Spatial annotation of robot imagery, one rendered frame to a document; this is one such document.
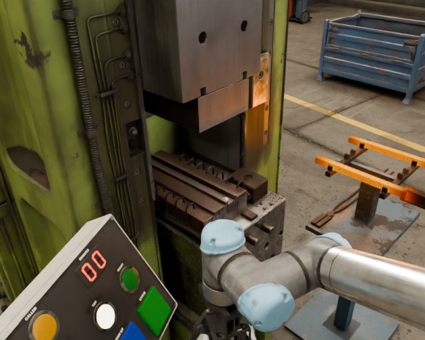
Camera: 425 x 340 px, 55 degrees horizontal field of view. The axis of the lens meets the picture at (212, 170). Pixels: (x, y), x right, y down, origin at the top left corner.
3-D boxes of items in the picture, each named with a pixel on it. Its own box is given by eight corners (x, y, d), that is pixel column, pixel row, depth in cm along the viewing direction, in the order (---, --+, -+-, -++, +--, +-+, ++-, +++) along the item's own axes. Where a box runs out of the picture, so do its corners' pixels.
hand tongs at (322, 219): (386, 169, 199) (386, 167, 199) (394, 173, 196) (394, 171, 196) (310, 223, 166) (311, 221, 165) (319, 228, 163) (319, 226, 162)
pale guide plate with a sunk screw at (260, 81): (268, 100, 145) (270, 52, 136) (251, 108, 139) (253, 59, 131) (263, 99, 146) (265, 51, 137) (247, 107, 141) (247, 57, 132)
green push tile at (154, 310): (172, 309, 94) (154, 285, 92) (158, 336, 88) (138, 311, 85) (166, 310, 95) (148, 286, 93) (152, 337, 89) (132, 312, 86)
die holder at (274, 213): (278, 288, 164) (287, 197, 141) (214, 351, 141) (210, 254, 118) (183, 229, 198) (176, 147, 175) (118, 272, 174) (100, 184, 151)
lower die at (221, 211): (246, 209, 136) (247, 187, 131) (204, 239, 124) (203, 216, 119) (162, 166, 161) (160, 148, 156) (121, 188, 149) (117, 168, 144)
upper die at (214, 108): (248, 109, 117) (249, 77, 113) (199, 133, 105) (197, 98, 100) (154, 79, 142) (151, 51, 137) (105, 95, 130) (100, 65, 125)
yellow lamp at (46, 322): (64, 332, 70) (59, 316, 68) (38, 351, 67) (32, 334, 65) (55, 322, 72) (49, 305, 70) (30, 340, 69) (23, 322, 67)
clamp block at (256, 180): (268, 193, 143) (269, 177, 140) (253, 204, 138) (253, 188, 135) (241, 181, 150) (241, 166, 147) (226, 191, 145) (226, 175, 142)
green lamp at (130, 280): (144, 284, 89) (142, 269, 87) (127, 296, 86) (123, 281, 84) (135, 276, 91) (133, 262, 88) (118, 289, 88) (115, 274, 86)
